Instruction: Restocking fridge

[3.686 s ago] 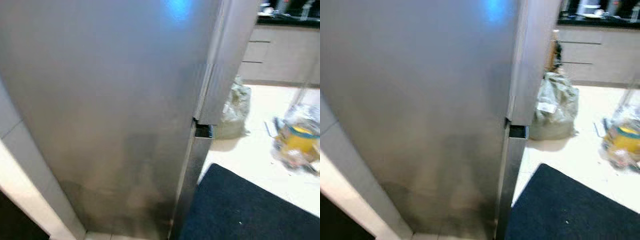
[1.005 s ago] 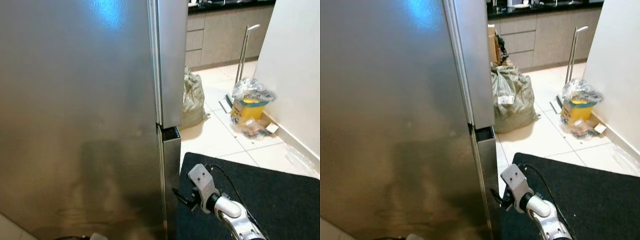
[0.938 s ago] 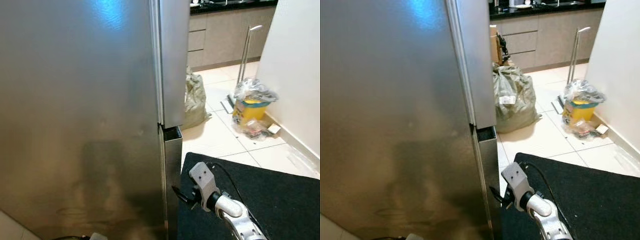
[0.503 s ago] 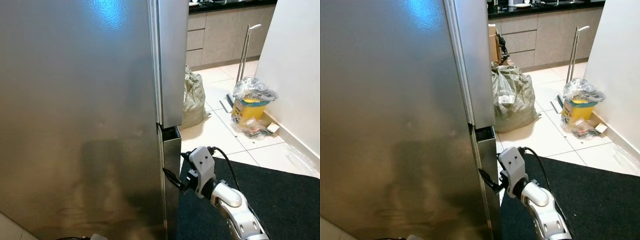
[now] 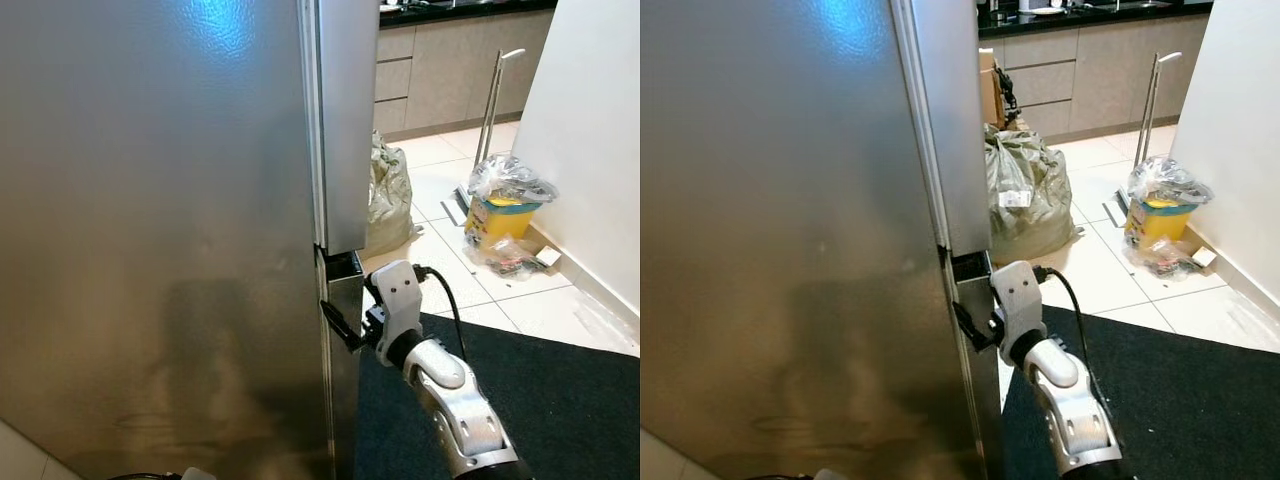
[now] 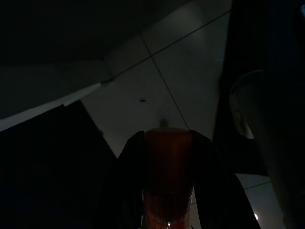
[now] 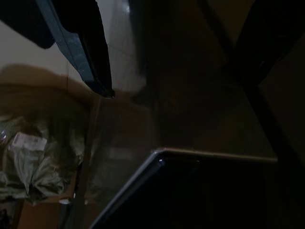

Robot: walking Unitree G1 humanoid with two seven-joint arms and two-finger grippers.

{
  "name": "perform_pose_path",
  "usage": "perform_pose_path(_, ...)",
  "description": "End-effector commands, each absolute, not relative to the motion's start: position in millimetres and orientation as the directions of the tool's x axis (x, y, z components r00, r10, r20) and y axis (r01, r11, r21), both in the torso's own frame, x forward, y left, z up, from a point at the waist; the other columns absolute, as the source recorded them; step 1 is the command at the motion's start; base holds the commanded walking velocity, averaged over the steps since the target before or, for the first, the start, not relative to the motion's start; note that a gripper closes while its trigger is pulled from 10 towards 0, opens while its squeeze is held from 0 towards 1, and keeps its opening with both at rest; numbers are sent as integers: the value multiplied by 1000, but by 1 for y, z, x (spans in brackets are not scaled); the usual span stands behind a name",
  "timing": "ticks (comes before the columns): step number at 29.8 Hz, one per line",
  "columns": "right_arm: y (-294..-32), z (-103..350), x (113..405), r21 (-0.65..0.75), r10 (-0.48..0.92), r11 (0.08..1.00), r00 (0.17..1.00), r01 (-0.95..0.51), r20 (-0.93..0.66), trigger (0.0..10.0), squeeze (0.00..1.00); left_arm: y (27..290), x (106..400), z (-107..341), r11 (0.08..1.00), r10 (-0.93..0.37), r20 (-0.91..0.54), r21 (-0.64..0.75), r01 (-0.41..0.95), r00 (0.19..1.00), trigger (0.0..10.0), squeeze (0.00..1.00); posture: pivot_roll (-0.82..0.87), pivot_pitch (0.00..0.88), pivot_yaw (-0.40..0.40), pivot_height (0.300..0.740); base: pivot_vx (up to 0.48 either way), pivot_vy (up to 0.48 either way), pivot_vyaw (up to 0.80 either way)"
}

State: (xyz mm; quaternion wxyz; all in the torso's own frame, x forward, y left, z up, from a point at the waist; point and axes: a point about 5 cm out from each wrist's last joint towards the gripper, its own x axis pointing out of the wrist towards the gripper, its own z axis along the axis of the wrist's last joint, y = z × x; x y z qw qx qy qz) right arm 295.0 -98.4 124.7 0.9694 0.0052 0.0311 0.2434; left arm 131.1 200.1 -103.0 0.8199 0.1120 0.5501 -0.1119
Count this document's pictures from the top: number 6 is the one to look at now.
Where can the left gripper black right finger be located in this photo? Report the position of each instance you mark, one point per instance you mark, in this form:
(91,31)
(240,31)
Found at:
(212,190)

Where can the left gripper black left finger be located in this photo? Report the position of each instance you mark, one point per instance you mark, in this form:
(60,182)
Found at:
(128,186)

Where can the spice bottle with orange cap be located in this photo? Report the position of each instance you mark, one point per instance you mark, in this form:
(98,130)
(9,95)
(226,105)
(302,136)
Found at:
(168,162)

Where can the robot left leg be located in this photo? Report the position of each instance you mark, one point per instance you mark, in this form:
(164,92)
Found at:
(274,143)

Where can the large black floor mat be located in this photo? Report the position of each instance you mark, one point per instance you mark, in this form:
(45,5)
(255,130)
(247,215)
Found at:
(47,171)

